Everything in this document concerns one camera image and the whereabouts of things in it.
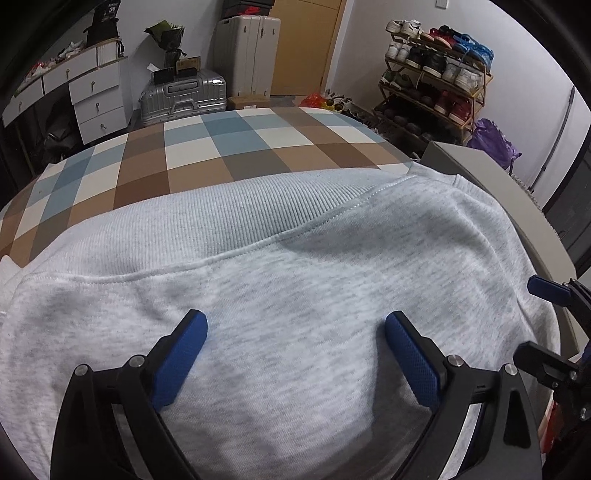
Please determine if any white suitcase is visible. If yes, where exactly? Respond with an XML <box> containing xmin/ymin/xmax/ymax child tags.
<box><xmin>212</xmin><ymin>16</ymin><xmax>282</xmax><ymax>100</ymax></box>

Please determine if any group of shoes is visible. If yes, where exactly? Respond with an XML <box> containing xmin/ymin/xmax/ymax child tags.
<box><xmin>375</xmin><ymin>19</ymin><xmax>494</xmax><ymax>144</ymax></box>

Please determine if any flat cardboard box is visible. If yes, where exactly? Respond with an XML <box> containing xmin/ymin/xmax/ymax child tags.
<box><xmin>228</xmin><ymin>95</ymin><xmax>271</xmax><ymax>110</ymax></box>

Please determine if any wooden shoe rack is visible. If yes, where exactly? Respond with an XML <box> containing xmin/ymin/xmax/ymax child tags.
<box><xmin>373</xmin><ymin>21</ymin><xmax>494</xmax><ymax>146</ymax></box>

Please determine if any silver suitcase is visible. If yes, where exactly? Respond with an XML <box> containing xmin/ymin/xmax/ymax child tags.
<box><xmin>140</xmin><ymin>69</ymin><xmax>228</xmax><ymax>127</ymax></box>

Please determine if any white desk with drawers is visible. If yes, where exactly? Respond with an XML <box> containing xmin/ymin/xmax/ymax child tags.
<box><xmin>0</xmin><ymin>44</ymin><xmax>130</xmax><ymax>148</ymax></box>

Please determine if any black box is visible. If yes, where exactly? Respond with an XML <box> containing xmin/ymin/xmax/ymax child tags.
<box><xmin>84</xmin><ymin>0</ymin><xmax>122</xmax><ymax>46</ymax></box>

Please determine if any black bag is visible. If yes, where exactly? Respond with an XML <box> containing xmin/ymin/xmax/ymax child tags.
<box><xmin>44</xmin><ymin>97</ymin><xmax>81</xmax><ymax>164</ymax></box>

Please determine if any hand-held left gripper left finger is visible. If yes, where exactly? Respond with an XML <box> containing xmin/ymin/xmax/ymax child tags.
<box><xmin>48</xmin><ymin>310</ymin><xmax>208</xmax><ymax>480</ymax></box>

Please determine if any long metal handle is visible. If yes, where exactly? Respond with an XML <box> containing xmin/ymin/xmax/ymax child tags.
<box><xmin>540</xmin><ymin>87</ymin><xmax>576</xmax><ymax>178</ymax></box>

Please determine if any pile of desk clutter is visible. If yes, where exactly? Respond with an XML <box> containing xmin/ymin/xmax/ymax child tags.
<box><xmin>25</xmin><ymin>41</ymin><xmax>86</xmax><ymax>79</ymax></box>

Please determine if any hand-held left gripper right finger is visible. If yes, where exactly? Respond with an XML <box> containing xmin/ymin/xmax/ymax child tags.
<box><xmin>384</xmin><ymin>311</ymin><xmax>544</xmax><ymax>480</ymax></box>

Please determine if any loose shoes pile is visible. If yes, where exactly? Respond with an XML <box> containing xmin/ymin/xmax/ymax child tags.
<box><xmin>323</xmin><ymin>95</ymin><xmax>370</xmax><ymax>123</ymax></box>

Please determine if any flower bouquet dark wrapping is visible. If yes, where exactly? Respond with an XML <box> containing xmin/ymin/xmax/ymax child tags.
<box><xmin>144</xmin><ymin>20</ymin><xmax>186</xmax><ymax>70</ymax></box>

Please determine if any checkered blanket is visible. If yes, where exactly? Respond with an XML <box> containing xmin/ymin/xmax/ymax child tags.
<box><xmin>0</xmin><ymin>106</ymin><xmax>414</xmax><ymax>268</ymax></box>

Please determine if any purple plastic bag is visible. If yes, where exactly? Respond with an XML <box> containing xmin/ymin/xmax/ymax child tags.
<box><xmin>467</xmin><ymin>117</ymin><xmax>522</xmax><ymax>169</ymax></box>

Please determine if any light grey sweatshirt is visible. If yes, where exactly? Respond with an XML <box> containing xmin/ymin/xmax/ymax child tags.
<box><xmin>0</xmin><ymin>164</ymin><xmax>561</xmax><ymax>480</ymax></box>

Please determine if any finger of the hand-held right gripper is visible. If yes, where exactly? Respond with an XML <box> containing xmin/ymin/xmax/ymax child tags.
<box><xmin>512</xmin><ymin>342</ymin><xmax>591</xmax><ymax>398</ymax></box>
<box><xmin>527</xmin><ymin>275</ymin><xmax>591</xmax><ymax>324</ymax></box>

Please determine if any stack of shoe boxes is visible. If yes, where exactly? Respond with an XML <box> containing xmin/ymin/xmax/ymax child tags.
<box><xmin>222</xmin><ymin>0</ymin><xmax>274</xmax><ymax>20</ymax></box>

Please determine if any wooden door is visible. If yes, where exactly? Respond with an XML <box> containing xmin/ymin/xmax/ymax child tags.
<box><xmin>271</xmin><ymin>0</ymin><xmax>347</xmax><ymax>97</ymax></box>

